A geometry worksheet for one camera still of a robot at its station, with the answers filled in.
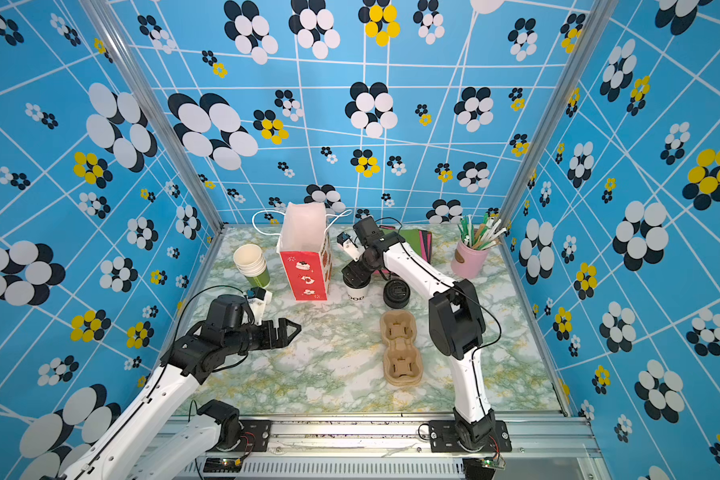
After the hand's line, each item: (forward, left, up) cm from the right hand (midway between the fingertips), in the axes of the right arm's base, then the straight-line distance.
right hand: (360, 268), depth 94 cm
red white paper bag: (+14, +21, -6) cm, 26 cm away
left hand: (-23, +17, +5) cm, 29 cm away
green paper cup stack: (0, +34, +4) cm, 34 cm away
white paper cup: (-5, +1, -7) cm, 9 cm away
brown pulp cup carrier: (-26, -13, -8) cm, 30 cm away
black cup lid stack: (-5, -12, -7) cm, 15 cm away
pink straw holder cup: (+5, -36, -3) cm, 37 cm away
